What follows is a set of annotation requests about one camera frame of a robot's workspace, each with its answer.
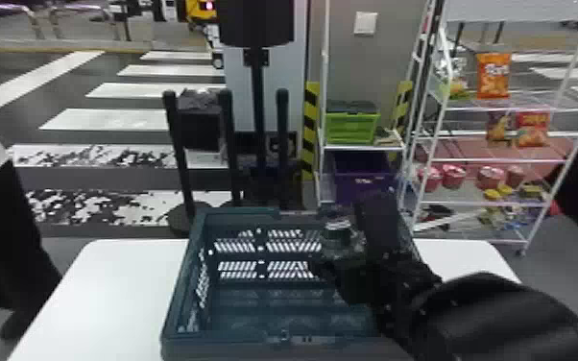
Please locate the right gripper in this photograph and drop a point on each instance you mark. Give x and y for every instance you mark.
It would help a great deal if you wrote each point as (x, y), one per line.
(340, 242)

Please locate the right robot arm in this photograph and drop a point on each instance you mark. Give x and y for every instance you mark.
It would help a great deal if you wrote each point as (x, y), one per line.
(490, 322)

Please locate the purple crate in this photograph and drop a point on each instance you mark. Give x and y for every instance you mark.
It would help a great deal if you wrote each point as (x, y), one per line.
(362, 181)

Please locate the green basket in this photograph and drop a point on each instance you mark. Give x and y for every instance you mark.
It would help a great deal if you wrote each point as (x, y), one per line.
(352, 128)

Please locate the blue basket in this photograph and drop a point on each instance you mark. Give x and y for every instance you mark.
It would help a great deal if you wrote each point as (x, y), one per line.
(248, 322)

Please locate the yellow can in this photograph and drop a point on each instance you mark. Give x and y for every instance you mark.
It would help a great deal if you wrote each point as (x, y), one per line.
(492, 194)
(505, 190)

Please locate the white shelf trolley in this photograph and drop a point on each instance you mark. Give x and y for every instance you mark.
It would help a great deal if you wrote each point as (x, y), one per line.
(323, 75)

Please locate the brown snack packet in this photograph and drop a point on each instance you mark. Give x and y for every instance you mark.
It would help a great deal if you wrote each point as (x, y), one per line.
(498, 127)

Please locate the red snack packet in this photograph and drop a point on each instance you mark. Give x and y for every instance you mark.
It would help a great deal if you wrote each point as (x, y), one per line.
(532, 130)

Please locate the orange snack packet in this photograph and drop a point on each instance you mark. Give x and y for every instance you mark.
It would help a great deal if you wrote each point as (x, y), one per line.
(493, 75)

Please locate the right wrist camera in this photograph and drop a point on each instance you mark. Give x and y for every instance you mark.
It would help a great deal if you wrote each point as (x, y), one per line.
(380, 222)

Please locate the yellow black striped post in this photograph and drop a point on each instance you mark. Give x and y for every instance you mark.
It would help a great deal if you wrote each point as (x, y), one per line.
(311, 126)

